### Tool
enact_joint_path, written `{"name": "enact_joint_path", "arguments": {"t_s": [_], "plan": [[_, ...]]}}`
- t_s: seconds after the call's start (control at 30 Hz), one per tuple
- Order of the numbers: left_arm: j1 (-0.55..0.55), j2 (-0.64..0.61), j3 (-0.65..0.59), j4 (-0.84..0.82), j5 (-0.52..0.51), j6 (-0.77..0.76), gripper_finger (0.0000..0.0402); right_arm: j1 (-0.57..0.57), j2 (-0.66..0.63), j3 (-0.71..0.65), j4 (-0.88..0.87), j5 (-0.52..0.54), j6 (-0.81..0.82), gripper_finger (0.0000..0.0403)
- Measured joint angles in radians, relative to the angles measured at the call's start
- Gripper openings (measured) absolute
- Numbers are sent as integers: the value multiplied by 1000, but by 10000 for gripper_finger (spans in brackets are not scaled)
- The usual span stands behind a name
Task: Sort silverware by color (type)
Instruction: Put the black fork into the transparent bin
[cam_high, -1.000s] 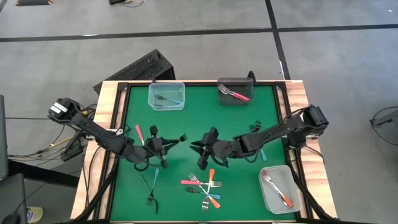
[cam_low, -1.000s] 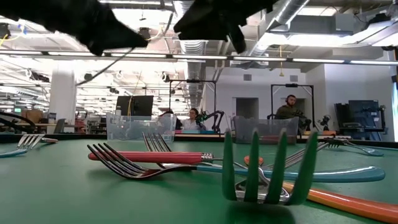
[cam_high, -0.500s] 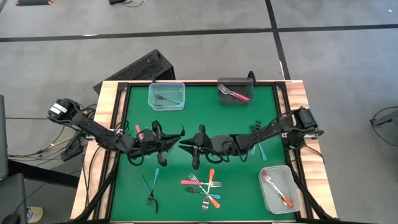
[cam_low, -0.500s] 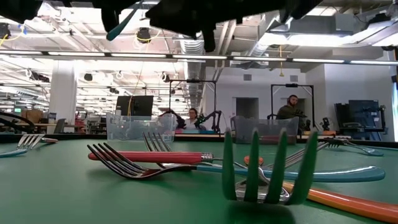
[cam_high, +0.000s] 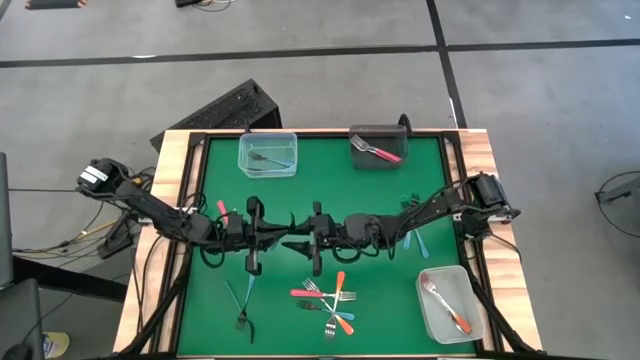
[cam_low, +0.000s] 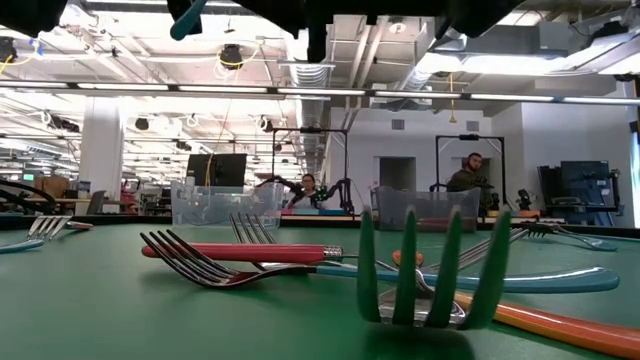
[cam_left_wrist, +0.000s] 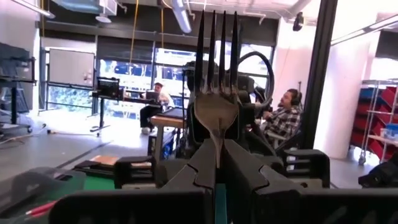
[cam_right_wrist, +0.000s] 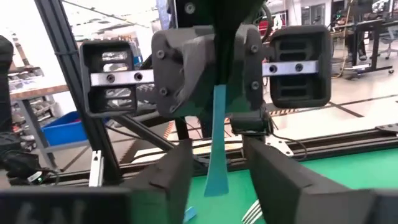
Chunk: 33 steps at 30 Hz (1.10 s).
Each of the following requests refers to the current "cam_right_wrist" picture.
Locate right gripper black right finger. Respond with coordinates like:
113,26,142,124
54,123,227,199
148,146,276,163
243,136,379,224

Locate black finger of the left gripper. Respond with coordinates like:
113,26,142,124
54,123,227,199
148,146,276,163
231,24,266,112
152,26,216,117

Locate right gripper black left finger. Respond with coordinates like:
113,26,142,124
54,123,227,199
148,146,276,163
122,139,195,224

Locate red-handled silver fork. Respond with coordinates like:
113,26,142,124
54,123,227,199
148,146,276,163
241,200,262,224

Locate blue-handled silver fork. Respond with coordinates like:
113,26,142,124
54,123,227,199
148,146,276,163
203,83,230,197

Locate green table mat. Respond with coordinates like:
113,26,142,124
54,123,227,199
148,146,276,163
183,146,398,224

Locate black office desk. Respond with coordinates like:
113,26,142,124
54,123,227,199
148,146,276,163
331,17,396,77

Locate grey office chair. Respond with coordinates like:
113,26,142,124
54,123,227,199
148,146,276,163
381,26,398,60

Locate blue plastic bin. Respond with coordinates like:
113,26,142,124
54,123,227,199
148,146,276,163
41,111,88,147

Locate wooden workbench grey legs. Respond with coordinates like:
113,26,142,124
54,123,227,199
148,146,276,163
7,67,71,170

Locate black power box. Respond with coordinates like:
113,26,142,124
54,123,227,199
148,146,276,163
0,130,60,187

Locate silver metal bracket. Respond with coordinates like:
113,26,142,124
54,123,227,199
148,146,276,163
88,150,105,187
266,135,295,157

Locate small black box with cable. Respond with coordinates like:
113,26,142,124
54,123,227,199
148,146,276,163
229,108,272,135

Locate black table frame rail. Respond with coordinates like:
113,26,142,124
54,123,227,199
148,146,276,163
58,123,398,187

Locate black diagonal frame strut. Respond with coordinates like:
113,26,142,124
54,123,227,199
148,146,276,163
110,114,175,152

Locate black rig frame post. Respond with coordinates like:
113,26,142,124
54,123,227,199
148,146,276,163
33,0,123,187

